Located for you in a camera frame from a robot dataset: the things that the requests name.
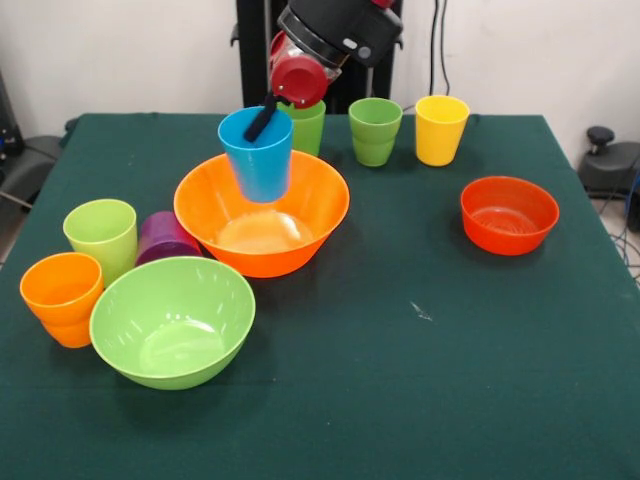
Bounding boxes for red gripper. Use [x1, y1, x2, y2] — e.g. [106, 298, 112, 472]
[243, 32, 330, 143]

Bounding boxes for blue cup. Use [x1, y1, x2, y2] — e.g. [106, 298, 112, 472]
[217, 105, 295, 204]

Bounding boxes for large orange bowl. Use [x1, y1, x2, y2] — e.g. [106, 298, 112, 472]
[173, 148, 351, 279]

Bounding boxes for purple cup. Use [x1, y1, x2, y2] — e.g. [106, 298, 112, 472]
[134, 210, 204, 268]

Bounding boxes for yellow cup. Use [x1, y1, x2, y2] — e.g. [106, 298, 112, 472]
[414, 94, 472, 168]

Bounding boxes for lime green cup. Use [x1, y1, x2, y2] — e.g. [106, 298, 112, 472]
[62, 198, 140, 289]

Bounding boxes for large green bowl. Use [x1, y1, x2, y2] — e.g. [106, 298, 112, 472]
[88, 256, 257, 391]

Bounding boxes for red bowl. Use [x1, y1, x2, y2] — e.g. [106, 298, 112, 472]
[460, 175, 560, 257]

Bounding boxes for grey black device base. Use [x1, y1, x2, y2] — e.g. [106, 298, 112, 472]
[578, 124, 640, 201]
[0, 134, 69, 211]

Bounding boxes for black equipment box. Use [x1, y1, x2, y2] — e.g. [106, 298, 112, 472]
[0, 67, 25, 162]

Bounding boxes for orange cup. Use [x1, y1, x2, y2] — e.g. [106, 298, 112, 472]
[19, 252, 106, 325]
[40, 314, 95, 349]

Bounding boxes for dark green tablecloth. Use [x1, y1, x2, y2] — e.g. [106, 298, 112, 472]
[0, 112, 640, 480]

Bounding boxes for black wall cable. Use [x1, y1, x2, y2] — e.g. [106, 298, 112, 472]
[429, 0, 454, 99]

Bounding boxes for tangle of floor cables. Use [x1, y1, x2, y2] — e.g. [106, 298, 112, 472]
[597, 169, 640, 291]

